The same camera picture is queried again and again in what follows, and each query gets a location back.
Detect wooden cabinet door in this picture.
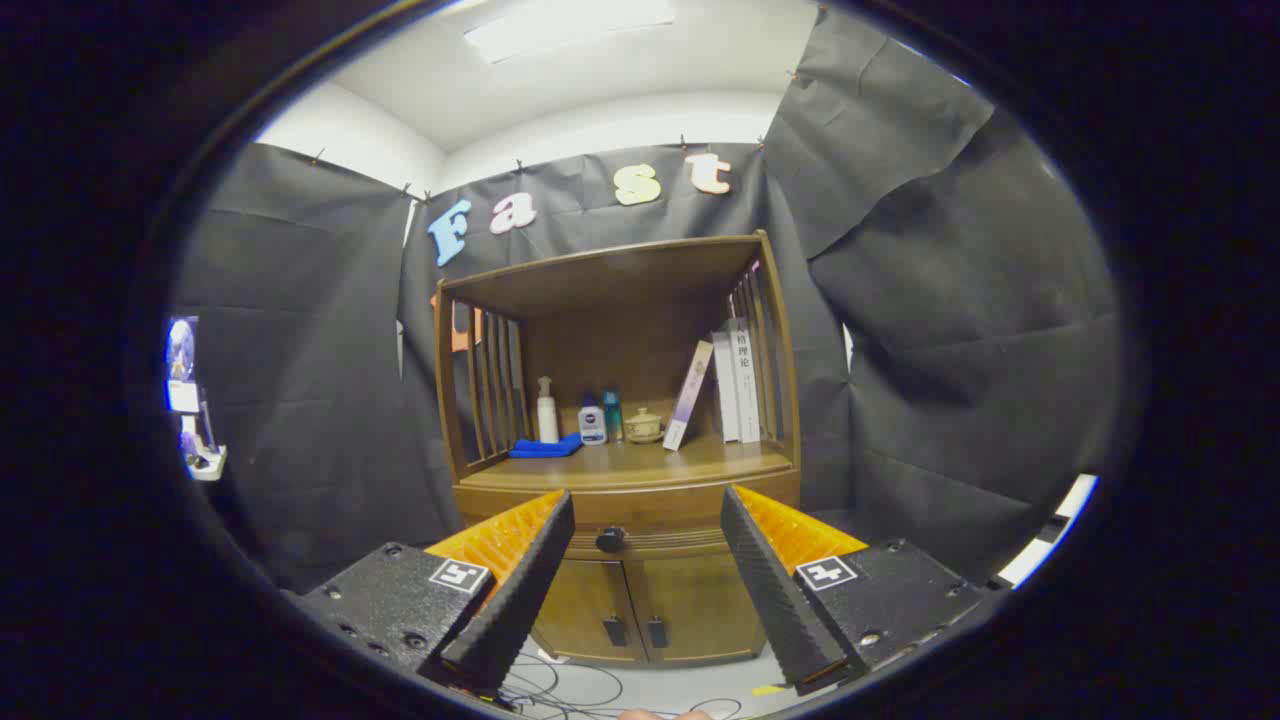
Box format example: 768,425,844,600
625,553,766,663
530,558,646,663

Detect black floor cables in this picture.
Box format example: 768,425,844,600
500,640,746,720

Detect blue folded cloth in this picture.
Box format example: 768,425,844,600
508,433,584,459

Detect wooden cabinet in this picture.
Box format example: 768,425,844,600
432,230,803,669

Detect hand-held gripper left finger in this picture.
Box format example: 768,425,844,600
295,488,577,701

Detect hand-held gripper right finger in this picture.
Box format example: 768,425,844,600
720,484,991,698

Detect wooden countertop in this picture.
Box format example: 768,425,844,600
460,435,796,493

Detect wooden drawer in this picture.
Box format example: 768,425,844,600
455,470,801,561

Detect purple and white book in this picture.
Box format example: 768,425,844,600
662,340,715,452

